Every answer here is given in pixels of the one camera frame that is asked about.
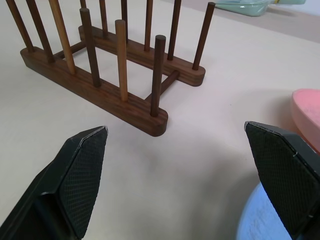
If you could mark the red plastic plate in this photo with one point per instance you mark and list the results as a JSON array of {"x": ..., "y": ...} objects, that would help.
[{"x": 306, "y": 110}]

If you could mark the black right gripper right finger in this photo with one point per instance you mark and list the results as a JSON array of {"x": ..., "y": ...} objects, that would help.
[{"x": 282, "y": 175}]

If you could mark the blue plastic plate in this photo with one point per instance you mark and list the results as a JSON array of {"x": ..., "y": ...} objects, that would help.
[{"x": 260, "y": 217}]

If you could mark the wooden dish rack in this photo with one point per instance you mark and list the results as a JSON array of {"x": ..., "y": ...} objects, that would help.
[{"x": 105, "y": 65}]

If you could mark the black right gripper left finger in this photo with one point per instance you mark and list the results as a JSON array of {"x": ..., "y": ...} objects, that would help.
[{"x": 75, "y": 185}]

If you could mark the green plastic plate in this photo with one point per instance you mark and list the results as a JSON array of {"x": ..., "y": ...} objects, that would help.
[{"x": 245, "y": 6}]

